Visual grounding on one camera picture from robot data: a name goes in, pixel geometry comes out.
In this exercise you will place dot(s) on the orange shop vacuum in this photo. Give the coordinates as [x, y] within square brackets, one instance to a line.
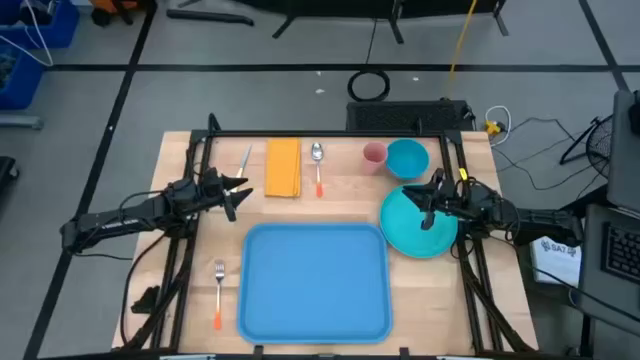
[112, 5]

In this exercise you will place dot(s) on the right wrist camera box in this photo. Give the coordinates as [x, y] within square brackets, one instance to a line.
[482, 200]

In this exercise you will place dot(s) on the black table clamp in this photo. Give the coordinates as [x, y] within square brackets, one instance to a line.
[146, 300]

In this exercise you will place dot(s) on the teal plate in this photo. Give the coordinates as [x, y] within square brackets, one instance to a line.
[400, 235]

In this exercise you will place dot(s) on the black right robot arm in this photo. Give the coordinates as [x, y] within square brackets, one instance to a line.
[540, 222]

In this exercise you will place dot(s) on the blue storage bin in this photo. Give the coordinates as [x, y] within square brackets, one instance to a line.
[27, 80]
[65, 27]

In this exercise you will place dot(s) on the black mesh box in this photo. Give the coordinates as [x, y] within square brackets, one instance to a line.
[400, 116]

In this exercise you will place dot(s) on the grey computer monitor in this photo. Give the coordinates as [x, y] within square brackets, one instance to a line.
[622, 150]

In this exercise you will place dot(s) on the yellow plug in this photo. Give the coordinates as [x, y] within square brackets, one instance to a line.
[492, 128]

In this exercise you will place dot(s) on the black aluminium table frame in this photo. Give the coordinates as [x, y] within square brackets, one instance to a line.
[325, 134]

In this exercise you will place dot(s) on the orange napkin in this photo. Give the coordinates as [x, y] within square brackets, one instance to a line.
[282, 167]

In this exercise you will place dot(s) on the black partition screen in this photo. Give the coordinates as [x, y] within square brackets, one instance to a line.
[350, 4]

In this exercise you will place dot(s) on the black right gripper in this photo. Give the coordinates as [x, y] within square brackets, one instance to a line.
[450, 200]

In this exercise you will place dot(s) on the pink ribbed cup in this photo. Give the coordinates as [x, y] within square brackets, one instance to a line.
[375, 155]

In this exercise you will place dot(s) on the grey office desk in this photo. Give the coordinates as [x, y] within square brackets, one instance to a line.
[592, 280]

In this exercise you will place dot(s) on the black corner clamp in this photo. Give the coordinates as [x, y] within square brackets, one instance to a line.
[214, 124]

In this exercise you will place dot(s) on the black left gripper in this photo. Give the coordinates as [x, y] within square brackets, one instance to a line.
[212, 187]

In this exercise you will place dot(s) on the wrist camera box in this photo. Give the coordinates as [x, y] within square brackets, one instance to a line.
[482, 200]
[184, 192]

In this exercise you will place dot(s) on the white printed box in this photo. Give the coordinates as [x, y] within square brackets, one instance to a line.
[555, 260]

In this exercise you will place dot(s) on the black computer keyboard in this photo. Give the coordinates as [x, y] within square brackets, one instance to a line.
[622, 252]

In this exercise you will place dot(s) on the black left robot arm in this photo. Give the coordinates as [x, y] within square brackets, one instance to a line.
[115, 220]

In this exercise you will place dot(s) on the blue bowl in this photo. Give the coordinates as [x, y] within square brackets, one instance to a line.
[407, 157]

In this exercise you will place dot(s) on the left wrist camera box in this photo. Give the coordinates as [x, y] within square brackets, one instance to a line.
[184, 192]

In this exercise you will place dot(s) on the blue plastic tray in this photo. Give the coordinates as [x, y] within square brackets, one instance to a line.
[315, 285]

